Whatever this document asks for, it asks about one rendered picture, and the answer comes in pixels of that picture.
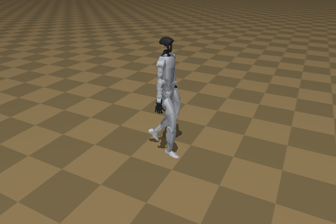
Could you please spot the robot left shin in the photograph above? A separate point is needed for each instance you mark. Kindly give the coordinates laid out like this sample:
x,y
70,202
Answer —
x,y
164,123

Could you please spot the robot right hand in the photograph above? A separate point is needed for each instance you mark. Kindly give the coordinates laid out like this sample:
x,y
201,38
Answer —
x,y
159,107

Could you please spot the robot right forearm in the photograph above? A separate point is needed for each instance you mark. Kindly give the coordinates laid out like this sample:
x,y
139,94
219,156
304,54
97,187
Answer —
x,y
159,91

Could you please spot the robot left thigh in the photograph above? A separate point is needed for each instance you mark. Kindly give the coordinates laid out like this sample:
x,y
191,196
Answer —
x,y
176,100

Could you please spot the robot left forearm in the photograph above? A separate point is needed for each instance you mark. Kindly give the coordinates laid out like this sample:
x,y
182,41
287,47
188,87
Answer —
x,y
174,82

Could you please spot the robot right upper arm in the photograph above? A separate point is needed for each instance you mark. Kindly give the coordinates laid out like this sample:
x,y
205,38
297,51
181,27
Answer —
x,y
160,70

